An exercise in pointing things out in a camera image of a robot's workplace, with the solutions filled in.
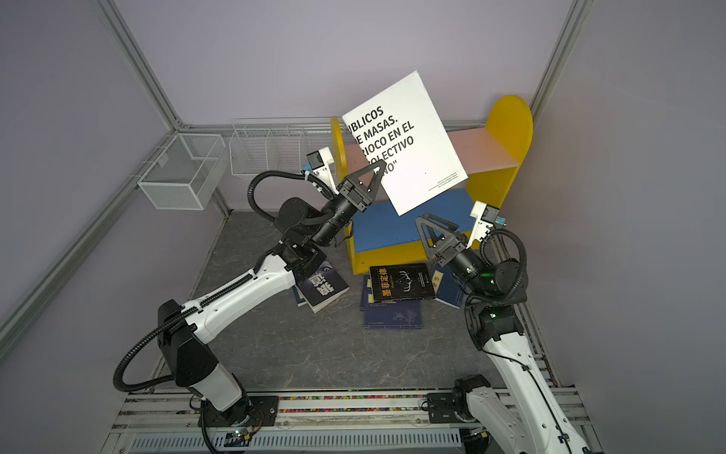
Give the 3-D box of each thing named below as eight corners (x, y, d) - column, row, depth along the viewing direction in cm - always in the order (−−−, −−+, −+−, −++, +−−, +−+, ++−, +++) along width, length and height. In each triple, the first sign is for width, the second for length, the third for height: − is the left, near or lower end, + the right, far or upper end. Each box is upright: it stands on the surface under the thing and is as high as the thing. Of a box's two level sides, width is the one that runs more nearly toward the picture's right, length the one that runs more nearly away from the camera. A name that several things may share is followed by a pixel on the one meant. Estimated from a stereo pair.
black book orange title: (373, 302, 95) (373, 298, 92) (370, 271, 103) (370, 266, 100) (434, 297, 96) (435, 293, 93) (426, 266, 104) (428, 261, 101)
